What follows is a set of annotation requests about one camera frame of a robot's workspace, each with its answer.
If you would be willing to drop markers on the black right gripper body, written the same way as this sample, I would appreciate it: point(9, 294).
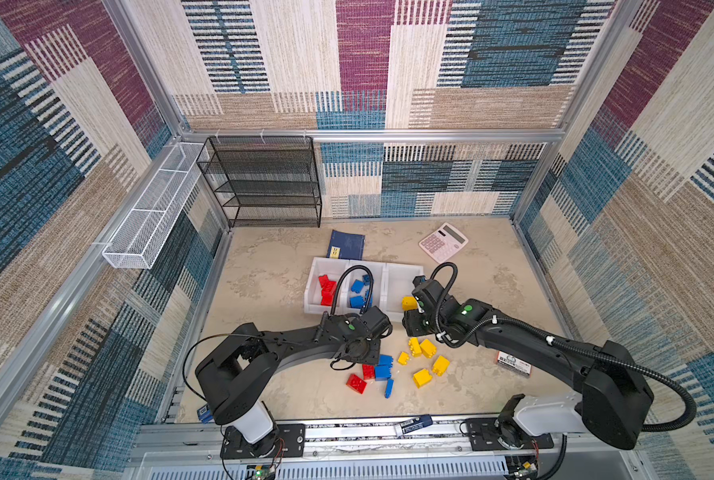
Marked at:
point(420, 323)

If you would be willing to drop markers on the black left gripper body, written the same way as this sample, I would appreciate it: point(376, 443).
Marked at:
point(371, 352)

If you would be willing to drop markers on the yellow square lego brick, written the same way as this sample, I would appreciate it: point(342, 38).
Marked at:
point(409, 303)

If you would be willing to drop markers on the blue long lego brick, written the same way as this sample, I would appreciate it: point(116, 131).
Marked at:
point(357, 285)

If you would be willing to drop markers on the red long lego brick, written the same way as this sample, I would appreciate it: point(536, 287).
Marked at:
point(329, 287)
point(368, 372)

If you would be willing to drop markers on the red square lego brick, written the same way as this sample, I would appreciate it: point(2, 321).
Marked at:
point(323, 279)
point(356, 383)

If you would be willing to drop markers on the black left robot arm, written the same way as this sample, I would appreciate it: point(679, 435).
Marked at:
point(234, 374)

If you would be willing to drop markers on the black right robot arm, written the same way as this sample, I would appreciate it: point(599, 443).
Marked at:
point(605, 399)

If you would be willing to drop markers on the blue flat lego brick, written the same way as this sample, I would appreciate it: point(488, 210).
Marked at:
point(382, 372)

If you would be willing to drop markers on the yellow long lego brick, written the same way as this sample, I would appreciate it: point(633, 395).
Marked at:
point(414, 347)

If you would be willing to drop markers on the small yellow lego brick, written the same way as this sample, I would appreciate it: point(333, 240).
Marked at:
point(403, 358)

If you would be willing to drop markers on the blue thin lego brick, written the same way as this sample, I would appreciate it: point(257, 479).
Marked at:
point(389, 388)

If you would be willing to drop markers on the white right bin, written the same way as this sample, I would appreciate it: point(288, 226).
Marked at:
point(395, 283)

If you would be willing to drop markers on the white bin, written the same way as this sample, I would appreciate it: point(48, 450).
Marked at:
point(332, 268)
point(346, 293)
point(395, 283)

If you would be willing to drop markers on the white middle bin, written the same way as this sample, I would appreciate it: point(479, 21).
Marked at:
point(346, 293)

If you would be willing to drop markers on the red white small box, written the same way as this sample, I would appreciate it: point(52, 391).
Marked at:
point(514, 364)

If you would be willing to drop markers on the white left bin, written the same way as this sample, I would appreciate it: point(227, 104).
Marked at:
point(332, 268)

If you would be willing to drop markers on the pink calculator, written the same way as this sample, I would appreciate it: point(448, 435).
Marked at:
point(443, 243)

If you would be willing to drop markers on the blue notebook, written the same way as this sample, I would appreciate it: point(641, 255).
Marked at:
point(345, 246)

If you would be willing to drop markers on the blue label tag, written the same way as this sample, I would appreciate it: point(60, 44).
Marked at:
point(408, 426)

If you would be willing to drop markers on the black wire mesh shelf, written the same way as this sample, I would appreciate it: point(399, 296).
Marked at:
point(263, 181)

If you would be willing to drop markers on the white wire mesh basket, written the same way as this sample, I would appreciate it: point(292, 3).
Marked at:
point(139, 239)

